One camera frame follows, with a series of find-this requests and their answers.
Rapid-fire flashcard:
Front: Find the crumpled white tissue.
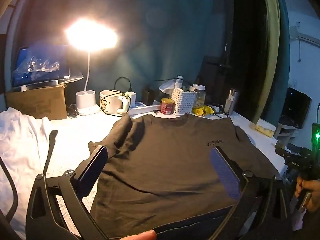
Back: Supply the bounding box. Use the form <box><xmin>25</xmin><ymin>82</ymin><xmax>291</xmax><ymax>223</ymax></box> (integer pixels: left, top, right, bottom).
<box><xmin>159</xmin><ymin>75</ymin><xmax>184</xmax><ymax>93</ymax></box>

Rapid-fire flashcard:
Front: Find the white bear mug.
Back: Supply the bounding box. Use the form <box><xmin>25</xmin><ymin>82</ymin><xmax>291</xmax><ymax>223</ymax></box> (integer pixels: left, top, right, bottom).
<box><xmin>99</xmin><ymin>90</ymin><xmax>130</xmax><ymax>114</ymax></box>

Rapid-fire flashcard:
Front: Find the black charger adapter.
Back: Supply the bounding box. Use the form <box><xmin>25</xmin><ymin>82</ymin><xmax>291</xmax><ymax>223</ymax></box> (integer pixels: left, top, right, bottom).
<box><xmin>142</xmin><ymin>86</ymin><xmax>156</xmax><ymax>105</ymax></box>

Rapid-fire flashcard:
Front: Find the black braided cable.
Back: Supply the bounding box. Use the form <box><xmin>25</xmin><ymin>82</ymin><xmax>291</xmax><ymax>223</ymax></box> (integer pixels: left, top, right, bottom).
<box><xmin>0</xmin><ymin>155</ymin><xmax>19</xmax><ymax>223</ymax></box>

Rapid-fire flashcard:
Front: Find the person's right hand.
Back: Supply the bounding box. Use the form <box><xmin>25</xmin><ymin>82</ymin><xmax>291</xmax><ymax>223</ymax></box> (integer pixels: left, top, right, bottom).
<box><xmin>295</xmin><ymin>174</ymin><xmax>320</xmax><ymax>213</ymax></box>

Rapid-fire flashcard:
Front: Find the white charger plug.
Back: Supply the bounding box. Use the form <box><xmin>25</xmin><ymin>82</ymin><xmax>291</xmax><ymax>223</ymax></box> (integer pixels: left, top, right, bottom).
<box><xmin>124</xmin><ymin>92</ymin><xmax>137</xmax><ymax>107</ymax></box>

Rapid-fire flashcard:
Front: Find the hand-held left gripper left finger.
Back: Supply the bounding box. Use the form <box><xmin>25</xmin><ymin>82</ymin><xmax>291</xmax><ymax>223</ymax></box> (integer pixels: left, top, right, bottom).
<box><xmin>26</xmin><ymin>145</ymin><xmax>109</xmax><ymax>240</ymax></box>

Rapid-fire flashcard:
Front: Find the dark grey t-shirt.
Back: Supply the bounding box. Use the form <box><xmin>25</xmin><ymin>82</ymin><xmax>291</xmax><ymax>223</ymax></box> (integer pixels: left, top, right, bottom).
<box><xmin>87</xmin><ymin>112</ymin><xmax>279</xmax><ymax>239</ymax></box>

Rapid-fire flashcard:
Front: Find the pale yellow pack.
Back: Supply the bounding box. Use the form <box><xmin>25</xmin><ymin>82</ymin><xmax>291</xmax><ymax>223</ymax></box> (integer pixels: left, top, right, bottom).
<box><xmin>254</xmin><ymin>119</ymin><xmax>275</xmax><ymax>138</ymax></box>

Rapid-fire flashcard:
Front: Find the cardboard box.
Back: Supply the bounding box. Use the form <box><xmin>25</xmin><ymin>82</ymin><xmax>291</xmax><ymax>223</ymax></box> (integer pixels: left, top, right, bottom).
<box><xmin>5</xmin><ymin>84</ymin><xmax>68</xmax><ymax>120</ymax></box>

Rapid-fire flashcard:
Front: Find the glass jar with white lid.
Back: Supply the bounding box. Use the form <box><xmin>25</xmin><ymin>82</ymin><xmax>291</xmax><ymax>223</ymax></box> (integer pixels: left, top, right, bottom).
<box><xmin>192</xmin><ymin>84</ymin><xmax>207</xmax><ymax>107</ymax></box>

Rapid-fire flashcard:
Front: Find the thin black cable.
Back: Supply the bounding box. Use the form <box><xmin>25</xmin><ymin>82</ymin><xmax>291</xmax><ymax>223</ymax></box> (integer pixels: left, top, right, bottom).
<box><xmin>212</xmin><ymin>105</ymin><xmax>230</xmax><ymax>119</ymax></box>

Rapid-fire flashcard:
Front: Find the white power strip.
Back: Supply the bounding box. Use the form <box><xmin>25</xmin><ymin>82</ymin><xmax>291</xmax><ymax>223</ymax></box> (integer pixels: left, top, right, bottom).
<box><xmin>127</xmin><ymin>99</ymin><xmax>175</xmax><ymax>117</ymax></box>

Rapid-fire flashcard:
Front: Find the black box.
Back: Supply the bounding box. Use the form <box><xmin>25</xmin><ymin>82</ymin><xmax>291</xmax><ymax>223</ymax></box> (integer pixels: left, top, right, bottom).
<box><xmin>279</xmin><ymin>87</ymin><xmax>312</xmax><ymax>130</ymax></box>

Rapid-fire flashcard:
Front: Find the black charging cable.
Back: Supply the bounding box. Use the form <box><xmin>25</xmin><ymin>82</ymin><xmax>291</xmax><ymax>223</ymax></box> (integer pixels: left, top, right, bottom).
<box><xmin>100</xmin><ymin>77</ymin><xmax>133</xmax><ymax>117</ymax></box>

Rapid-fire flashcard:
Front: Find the white perforated basket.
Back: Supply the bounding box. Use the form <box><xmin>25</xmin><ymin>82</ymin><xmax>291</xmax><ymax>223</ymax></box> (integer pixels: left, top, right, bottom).
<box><xmin>171</xmin><ymin>88</ymin><xmax>198</xmax><ymax>116</ymax></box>

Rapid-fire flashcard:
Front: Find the white textured tablecloth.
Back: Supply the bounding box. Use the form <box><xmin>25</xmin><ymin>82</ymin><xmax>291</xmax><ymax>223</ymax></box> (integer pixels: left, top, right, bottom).
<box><xmin>0</xmin><ymin>105</ymin><xmax>288</xmax><ymax>240</ymax></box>

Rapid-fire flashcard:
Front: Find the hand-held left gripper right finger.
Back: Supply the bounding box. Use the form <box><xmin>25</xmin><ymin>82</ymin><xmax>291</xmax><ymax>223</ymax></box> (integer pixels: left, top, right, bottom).
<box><xmin>209</xmin><ymin>145</ymin><xmax>288</xmax><ymax>240</ymax></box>

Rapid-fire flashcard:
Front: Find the white garment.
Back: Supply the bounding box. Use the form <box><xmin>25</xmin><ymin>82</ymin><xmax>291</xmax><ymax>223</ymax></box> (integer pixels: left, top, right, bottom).
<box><xmin>0</xmin><ymin>107</ymin><xmax>54</xmax><ymax>230</ymax></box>

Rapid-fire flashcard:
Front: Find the yellow snack packet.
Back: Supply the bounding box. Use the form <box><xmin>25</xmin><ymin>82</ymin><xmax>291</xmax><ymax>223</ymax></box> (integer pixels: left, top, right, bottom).
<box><xmin>192</xmin><ymin>105</ymin><xmax>214</xmax><ymax>116</ymax></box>

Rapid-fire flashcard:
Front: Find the red can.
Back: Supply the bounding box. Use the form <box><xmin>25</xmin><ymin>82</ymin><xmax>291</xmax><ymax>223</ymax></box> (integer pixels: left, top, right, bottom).
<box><xmin>161</xmin><ymin>98</ymin><xmax>175</xmax><ymax>115</ymax></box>

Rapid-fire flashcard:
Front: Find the silver flask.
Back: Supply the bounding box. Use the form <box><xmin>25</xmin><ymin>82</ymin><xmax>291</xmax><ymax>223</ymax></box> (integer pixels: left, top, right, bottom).
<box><xmin>223</xmin><ymin>88</ymin><xmax>240</xmax><ymax>113</ymax></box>

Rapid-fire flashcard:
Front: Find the white desk lamp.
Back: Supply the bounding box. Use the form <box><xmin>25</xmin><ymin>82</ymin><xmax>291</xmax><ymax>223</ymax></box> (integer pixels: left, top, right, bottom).
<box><xmin>65</xmin><ymin>19</ymin><xmax>118</xmax><ymax>116</ymax></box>

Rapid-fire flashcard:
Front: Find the person's left hand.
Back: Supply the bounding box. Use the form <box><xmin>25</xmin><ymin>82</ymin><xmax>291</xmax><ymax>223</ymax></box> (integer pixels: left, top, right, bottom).
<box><xmin>120</xmin><ymin>229</ymin><xmax>157</xmax><ymax>240</ymax></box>

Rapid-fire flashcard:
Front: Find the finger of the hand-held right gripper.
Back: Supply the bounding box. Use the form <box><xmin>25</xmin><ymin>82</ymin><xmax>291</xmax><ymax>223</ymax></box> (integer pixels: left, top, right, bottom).
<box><xmin>275</xmin><ymin>144</ymin><xmax>292</xmax><ymax>159</ymax></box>

